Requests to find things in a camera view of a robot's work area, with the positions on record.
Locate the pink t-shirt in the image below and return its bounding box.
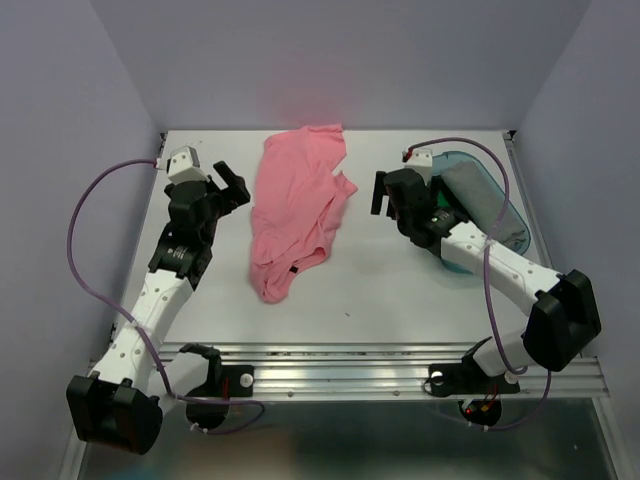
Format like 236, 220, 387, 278
249, 124, 358, 304

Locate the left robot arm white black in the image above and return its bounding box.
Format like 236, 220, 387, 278
66, 156, 264, 455

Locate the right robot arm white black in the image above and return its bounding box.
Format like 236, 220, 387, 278
371, 168, 601, 398

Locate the rolled green t-shirt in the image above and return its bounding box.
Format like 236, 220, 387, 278
436, 190, 450, 208

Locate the rolled grey t-shirt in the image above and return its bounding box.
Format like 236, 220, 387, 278
440, 161, 530, 254

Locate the blue translucent plastic bin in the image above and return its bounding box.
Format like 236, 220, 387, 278
432, 151, 531, 255

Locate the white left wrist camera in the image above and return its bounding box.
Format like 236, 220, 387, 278
166, 146, 208, 185

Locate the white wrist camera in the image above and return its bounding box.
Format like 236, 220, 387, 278
402, 147, 433, 178
166, 146, 208, 185

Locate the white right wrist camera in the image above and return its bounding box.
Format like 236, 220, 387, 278
402, 147, 433, 178

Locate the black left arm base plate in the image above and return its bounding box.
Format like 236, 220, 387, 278
169, 364, 255, 399

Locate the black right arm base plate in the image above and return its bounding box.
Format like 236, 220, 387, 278
422, 363, 520, 398

